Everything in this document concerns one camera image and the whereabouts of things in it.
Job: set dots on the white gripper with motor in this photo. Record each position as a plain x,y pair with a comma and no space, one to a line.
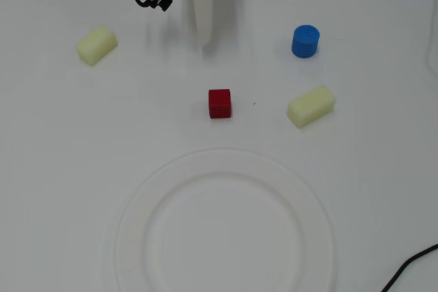
202,1

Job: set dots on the red cube block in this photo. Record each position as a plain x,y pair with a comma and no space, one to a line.
219,104

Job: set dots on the blue ribbed cylinder block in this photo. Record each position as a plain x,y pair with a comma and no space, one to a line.
305,41

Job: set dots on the pale yellow foam block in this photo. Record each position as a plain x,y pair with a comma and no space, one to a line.
310,106
96,45

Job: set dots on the white round plate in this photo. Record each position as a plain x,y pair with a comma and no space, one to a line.
224,223

